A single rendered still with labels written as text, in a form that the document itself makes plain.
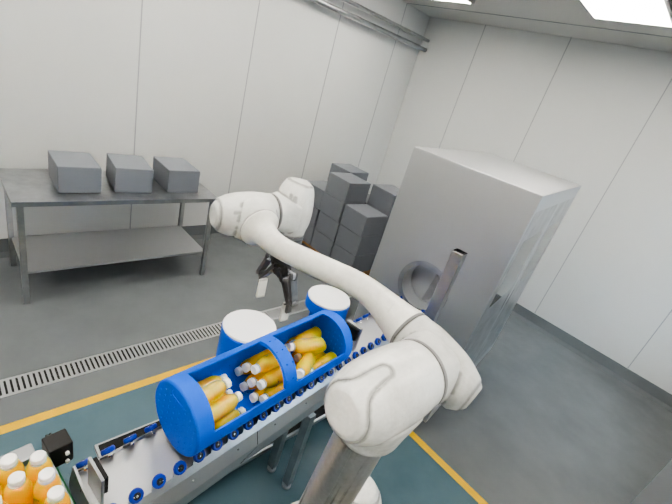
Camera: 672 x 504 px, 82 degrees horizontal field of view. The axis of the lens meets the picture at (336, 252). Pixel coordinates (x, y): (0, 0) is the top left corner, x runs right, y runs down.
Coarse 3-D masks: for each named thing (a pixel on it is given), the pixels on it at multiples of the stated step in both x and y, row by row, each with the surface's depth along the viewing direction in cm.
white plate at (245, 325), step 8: (232, 312) 208; (240, 312) 209; (248, 312) 211; (256, 312) 213; (224, 320) 200; (232, 320) 202; (240, 320) 203; (248, 320) 205; (256, 320) 207; (264, 320) 209; (272, 320) 211; (224, 328) 195; (232, 328) 196; (240, 328) 198; (248, 328) 199; (256, 328) 201; (264, 328) 203; (272, 328) 205; (232, 336) 191; (240, 336) 192; (248, 336) 194; (256, 336) 196
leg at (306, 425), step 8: (312, 416) 212; (304, 424) 215; (312, 424) 217; (304, 432) 216; (296, 440) 222; (304, 440) 219; (296, 448) 223; (296, 456) 224; (288, 464) 230; (296, 464) 228; (288, 472) 232; (288, 480) 233; (288, 488) 237
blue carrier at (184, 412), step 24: (264, 336) 171; (288, 336) 197; (336, 336) 200; (216, 360) 149; (240, 360) 174; (288, 360) 162; (336, 360) 186; (168, 384) 135; (192, 384) 134; (288, 384) 160; (168, 408) 139; (192, 408) 129; (264, 408) 154; (168, 432) 142; (192, 432) 130; (216, 432) 135
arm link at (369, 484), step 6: (372, 480) 107; (366, 486) 105; (372, 486) 105; (360, 492) 103; (366, 492) 103; (372, 492) 104; (378, 492) 106; (360, 498) 101; (366, 498) 101; (372, 498) 102; (378, 498) 104
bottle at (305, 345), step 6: (294, 342) 181; (300, 342) 181; (306, 342) 183; (312, 342) 185; (318, 342) 187; (324, 342) 189; (294, 348) 180; (300, 348) 180; (306, 348) 182; (312, 348) 184; (318, 348) 187
